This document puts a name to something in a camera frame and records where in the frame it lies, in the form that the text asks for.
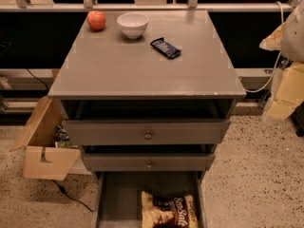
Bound brass top drawer knob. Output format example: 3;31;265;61
144;131;153;140

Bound metal railing bar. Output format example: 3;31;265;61
0;3;293;12

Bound grey middle drawer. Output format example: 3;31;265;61
83;153;215;172

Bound brass drawer knob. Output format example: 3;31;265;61
146;161;153;170
144;131;153;140

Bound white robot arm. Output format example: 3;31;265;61
259;1;304;123

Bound grey top drawer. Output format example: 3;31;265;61
63;119;230;145

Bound grey open bottom drawer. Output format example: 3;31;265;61
91;172;208;228

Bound red apple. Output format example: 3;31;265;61
86;10;106;30

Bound packets inside cardboard box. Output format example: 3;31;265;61
55;125;78;149

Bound white ceramic bowl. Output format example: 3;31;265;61
117;12;149;39

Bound brass middle drawer knob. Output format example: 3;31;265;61
146;161;153;170

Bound open cardboard box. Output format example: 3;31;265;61
10;96;86;181

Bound dark blue snack bar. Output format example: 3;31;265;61
150;37;181;59

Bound white hanging cable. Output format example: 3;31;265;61
243;1;286;94

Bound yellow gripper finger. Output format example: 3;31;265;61
259;24;283;51
266;62;304;121

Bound brown sea salt chip bag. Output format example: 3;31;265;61
142;191;199;228

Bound black floor cable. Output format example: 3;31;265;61
51;180;95;213

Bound grey wooden drawer cabinet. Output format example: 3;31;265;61
47;9;247;228

